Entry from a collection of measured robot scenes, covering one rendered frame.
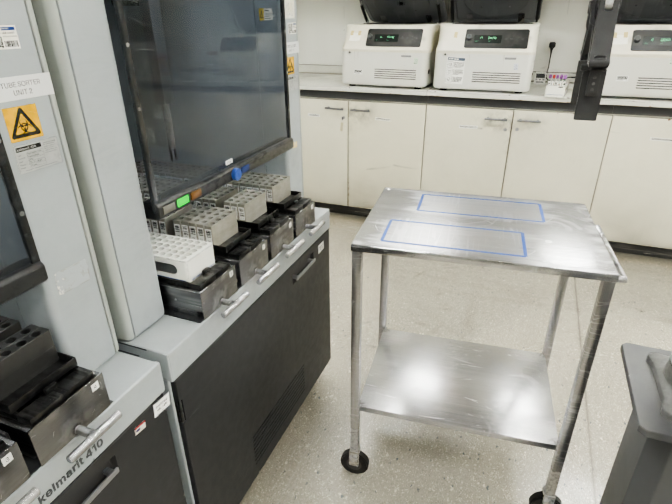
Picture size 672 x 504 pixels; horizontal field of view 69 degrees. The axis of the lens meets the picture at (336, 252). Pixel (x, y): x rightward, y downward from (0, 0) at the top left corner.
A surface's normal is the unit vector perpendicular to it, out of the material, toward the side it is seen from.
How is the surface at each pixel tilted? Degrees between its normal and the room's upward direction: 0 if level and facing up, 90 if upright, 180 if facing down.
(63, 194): 90
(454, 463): 0
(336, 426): 0
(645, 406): 0
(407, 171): 90
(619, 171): 90
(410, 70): 90
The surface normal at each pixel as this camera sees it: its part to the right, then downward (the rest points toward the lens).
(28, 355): 0.93, 0.15
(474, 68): -0.36, 0.42
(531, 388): 0.00, -0.90
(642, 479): -0.92, 0.18
